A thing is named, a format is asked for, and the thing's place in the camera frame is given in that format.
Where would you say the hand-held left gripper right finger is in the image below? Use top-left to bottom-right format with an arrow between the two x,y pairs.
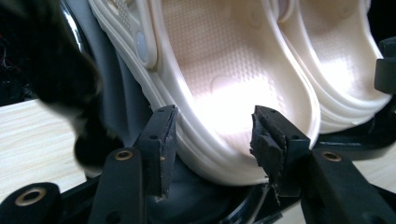
249,105 -> 312,198

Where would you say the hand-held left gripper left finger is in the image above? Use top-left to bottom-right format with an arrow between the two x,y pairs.
133,105 -> 179,201

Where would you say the cream clog shoe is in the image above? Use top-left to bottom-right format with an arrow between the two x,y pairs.
270,0 -> 393,135
88,0 -> 322,187

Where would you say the red and black two-tier rack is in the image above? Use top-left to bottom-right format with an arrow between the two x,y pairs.
0,0 -> 396,224

